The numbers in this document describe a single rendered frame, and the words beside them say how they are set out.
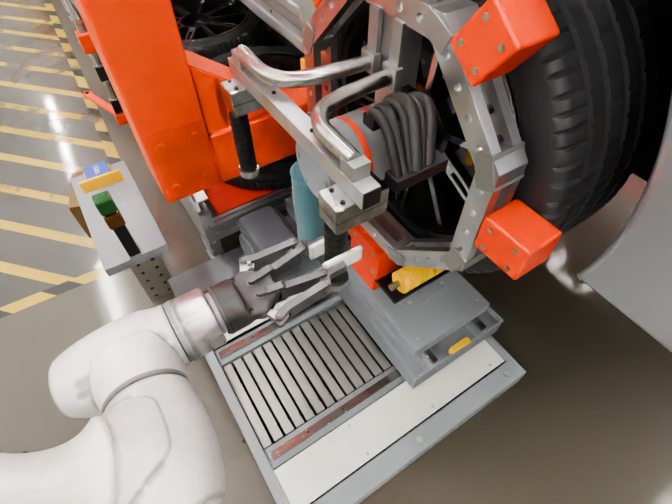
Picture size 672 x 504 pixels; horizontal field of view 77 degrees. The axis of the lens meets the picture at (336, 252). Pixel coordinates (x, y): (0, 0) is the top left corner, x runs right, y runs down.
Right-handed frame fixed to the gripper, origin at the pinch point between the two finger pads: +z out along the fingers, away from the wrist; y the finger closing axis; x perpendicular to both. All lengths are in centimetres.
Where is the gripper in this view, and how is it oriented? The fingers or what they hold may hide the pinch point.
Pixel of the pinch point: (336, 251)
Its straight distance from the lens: 67.1
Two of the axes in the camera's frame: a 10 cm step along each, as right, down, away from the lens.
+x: 0.0, -6.2, -7.8
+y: 5.5, 6.5, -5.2
